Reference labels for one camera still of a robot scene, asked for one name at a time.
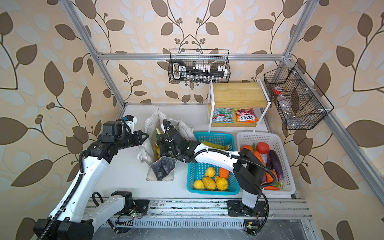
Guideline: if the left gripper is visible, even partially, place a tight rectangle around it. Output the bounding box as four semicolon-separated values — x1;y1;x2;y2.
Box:
113;130;149;151

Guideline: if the dark zucchini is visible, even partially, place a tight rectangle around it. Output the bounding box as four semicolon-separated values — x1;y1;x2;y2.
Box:
156;128;163;145

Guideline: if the white canvas grocery bag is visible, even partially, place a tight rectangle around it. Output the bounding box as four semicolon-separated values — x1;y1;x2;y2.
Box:
138;109;196;182

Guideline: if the orange fruit white basket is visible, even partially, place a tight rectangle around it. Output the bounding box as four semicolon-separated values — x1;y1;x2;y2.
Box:
241;145;254;153

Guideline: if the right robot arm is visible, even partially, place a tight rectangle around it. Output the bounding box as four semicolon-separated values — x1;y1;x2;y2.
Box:
161;119;278;217

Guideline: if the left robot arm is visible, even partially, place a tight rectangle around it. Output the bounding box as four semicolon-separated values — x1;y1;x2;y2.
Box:
33;115;149;240

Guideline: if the red green candy bag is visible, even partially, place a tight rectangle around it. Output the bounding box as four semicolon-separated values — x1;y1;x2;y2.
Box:
213;108;233;123

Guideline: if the orange Fox's candy bag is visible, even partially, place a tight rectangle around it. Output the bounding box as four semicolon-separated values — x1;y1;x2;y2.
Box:
234;108;259;124

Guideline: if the teal plastic basket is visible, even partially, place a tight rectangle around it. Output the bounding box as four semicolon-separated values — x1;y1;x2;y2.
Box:
187;133;240;196

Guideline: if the small yellow lemon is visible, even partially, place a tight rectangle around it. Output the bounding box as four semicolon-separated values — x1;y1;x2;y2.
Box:
193;180;205;190

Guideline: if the yellow bumpy lemon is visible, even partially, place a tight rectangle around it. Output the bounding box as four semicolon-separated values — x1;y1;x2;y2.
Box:
202;177;217;191

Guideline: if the green banana bunch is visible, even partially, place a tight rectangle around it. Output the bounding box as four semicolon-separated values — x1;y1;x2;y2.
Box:
201;141;229;151

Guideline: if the orange tangerine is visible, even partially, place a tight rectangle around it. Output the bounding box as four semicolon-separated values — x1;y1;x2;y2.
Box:
219;168;230;179

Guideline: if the yellow round lemon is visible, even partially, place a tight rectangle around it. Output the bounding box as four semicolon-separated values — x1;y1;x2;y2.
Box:
215;177;229;191

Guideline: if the white plastic basket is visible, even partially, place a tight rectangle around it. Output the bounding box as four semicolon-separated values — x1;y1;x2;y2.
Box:
237;132;296;199

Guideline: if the black tool in basket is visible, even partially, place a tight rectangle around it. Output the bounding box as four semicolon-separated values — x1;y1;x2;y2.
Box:
168;60;230;82

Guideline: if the orange carrot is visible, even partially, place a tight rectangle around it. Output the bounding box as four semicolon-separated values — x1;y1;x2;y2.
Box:
254;151;265;166
264;186;281;191

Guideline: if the red tomato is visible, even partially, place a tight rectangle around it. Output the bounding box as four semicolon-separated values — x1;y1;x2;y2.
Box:
256;142;270;155

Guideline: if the white wooden shelf rack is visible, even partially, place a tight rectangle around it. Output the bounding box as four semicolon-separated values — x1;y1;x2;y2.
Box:
208;79;271;132

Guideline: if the small orange pumpkin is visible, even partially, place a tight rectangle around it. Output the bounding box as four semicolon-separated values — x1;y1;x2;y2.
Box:
266;170;279;183

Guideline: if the purple eggplant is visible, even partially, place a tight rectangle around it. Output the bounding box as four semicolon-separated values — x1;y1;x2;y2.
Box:
269;150;285;189

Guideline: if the plastic bottle red cap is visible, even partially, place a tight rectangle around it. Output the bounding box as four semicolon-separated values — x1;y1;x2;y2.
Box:
273;86;292;112

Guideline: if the black wire basket centre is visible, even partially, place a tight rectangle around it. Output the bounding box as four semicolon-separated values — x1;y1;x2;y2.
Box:
168;48;231;84

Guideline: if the black wire basket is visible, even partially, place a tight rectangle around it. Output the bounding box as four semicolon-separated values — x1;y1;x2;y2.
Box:
168;48;231;84
264;62;334;130

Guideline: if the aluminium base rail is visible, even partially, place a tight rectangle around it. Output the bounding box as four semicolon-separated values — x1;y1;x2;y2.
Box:
64;197;313;229

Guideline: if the black wire basket right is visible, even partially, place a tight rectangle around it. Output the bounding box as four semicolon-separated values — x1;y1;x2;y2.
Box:
264;62;334;130

